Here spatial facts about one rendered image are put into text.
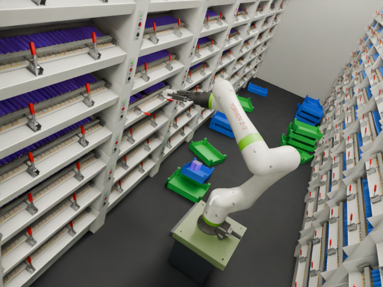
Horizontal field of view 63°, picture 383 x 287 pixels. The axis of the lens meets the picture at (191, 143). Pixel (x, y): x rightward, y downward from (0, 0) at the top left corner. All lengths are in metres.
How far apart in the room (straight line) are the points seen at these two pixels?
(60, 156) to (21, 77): 0.44
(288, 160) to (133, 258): 1.08
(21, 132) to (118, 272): 1.07
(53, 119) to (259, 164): 0.83
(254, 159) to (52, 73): 0.84
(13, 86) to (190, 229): 1.17
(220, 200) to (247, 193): 0.16
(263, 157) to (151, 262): 1.00
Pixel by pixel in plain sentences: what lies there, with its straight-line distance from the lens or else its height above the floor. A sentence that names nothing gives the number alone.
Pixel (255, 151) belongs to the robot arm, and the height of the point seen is 0.95.
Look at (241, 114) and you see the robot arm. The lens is 1.47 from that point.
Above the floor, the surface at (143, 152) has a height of 0.36.
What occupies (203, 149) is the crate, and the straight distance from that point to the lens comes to 3.02.
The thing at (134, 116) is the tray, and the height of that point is 0.76.
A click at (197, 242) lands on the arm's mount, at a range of 1.74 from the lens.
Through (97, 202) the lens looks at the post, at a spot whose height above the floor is 0.26.
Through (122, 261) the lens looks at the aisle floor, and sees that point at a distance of 1.97.
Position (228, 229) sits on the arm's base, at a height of 0.38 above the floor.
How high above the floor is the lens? 1.61
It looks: 32 degrees down
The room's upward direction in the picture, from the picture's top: 20 degrees clockwise
